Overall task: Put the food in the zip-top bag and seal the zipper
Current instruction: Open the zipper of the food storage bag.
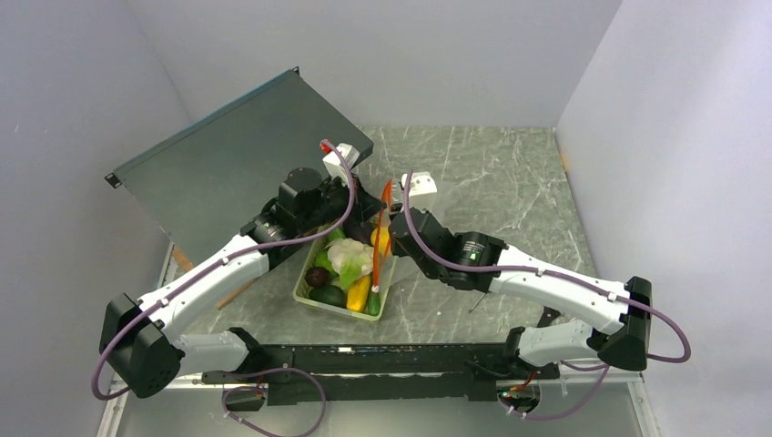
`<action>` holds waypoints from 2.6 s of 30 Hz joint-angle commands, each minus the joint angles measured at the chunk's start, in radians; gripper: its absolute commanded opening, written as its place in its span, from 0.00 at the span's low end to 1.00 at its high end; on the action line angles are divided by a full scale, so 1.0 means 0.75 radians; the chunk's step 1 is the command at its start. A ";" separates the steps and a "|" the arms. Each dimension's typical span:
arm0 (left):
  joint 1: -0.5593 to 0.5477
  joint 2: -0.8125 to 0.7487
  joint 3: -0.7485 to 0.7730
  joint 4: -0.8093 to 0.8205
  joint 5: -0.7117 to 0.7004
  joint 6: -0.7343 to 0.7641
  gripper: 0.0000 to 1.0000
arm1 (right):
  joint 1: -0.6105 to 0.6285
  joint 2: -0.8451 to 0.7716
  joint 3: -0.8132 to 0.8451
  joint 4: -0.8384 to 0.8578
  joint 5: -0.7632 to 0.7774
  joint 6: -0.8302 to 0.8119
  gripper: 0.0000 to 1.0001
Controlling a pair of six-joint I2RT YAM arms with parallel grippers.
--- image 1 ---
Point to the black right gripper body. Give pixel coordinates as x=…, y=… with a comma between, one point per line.
x=397, y=248

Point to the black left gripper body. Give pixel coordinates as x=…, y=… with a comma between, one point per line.
x=334, y=206

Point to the clear zip bag orange zipper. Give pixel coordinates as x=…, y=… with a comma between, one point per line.
x=403, y=267

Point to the yellow corn cob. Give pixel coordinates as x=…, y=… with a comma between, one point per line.
x=358, y=294

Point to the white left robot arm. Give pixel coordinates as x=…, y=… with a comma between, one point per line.
x=144, y=340

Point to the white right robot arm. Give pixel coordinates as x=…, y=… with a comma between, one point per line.
x=609, y=320

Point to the dark purple eggplant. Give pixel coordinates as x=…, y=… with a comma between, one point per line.
x=360, y=232

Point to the white cauliflower with leaves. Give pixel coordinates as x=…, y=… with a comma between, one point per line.
x=351, y=260

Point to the green bell pepper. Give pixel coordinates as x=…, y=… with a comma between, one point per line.
x=322, y=259

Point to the dark red plum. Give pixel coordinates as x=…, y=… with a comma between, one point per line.
x=317, y=277

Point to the green cucumber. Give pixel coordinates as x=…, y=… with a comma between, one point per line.
x=377, y=294

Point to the light green plastic tray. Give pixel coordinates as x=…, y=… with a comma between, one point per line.
x=301, y=290

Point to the dark green avocado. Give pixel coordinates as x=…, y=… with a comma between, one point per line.
x=329, y=295

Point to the dark grey rack server chassis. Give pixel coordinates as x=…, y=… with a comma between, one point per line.
x=209, y=179

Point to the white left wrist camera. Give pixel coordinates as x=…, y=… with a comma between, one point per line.
x=334, y=158

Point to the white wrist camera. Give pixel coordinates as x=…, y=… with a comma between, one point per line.
x=334, y=158
x=423, y=191

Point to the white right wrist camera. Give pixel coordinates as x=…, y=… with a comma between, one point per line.
x=423, y=191

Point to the green handled screwdriver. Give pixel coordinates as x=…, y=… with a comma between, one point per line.
x=476, y=304

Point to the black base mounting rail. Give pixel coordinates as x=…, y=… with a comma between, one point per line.
x=293, y=373

